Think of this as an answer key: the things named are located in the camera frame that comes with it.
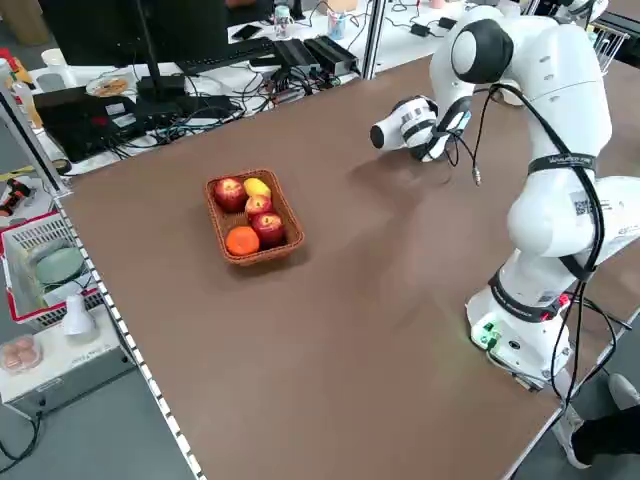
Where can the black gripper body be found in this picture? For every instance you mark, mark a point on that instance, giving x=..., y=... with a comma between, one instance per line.
x=460, y=117

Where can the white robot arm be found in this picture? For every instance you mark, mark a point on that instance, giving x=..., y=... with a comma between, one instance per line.
x=582, y=7
x=560, y=75

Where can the cup with pens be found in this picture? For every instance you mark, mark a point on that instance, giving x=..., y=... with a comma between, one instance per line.
x=336, y=26

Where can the plate of cookies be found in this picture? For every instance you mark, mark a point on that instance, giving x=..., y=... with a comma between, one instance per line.
x=107, y=86

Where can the white paper cup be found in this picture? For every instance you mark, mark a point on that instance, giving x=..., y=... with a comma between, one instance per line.
x=57, y=65

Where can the green plate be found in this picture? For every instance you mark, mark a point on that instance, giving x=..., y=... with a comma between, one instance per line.
x=57, y=267

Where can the black power adapter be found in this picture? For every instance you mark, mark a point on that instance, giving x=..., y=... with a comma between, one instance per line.
x=420, y=29
x=447, y=23

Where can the black electronics box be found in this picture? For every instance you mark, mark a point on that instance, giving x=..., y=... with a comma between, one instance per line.
x=332, y=52
x=296, y=56

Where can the clear bottle green cap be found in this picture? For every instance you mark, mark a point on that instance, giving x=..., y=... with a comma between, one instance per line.
x=282, y=22

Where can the yellow lemon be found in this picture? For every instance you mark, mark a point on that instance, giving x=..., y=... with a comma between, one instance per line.
x=257, y=187

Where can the red apple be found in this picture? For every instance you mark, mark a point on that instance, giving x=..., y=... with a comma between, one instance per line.
x=259, y=206
x=230, y=195
x=268, y=229

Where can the black smartphone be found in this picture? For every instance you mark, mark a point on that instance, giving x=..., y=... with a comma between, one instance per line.
x=246, y=32

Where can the black keyboard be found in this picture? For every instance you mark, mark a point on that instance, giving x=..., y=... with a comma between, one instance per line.
x=225, y=55

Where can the orange fruit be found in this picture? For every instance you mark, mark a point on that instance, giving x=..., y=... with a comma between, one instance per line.
x=242, y=241

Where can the brown wicker basket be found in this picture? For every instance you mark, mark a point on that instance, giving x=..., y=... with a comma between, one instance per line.
x=220, y=240

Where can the person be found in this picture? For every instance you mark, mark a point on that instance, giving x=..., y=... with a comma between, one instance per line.
x=605, y=440

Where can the black monitor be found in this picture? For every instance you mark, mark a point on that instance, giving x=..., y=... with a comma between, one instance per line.
x=100, y=30

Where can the white lamp shade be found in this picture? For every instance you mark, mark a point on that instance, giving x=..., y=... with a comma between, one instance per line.
x=77, y=315

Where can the orange juice bottle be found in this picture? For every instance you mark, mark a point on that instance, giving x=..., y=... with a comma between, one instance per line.
x=27, y=100

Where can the red white plastic basket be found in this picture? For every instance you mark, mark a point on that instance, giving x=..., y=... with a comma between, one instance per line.
x=20, y=230

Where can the grey metal box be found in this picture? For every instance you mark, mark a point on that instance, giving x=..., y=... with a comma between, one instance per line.
x=75, y=365

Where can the clear egg carton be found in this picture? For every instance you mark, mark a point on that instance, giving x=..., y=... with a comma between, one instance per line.
x=20, y=355

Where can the aluminium frame post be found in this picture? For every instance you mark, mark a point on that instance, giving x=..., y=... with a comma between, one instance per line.
x=374, y=40

